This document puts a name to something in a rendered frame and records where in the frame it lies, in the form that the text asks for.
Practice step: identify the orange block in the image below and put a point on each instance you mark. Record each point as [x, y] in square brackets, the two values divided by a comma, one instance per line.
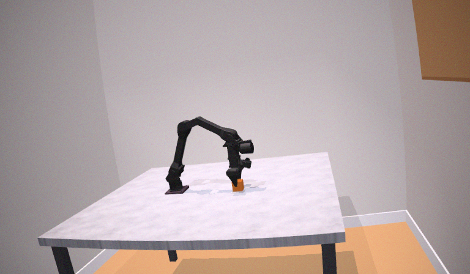
[240, 185]

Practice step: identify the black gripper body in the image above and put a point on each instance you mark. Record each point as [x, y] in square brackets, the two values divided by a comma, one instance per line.
[233, 166]

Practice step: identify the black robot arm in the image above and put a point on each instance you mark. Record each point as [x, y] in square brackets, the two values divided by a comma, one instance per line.
[234, 144]

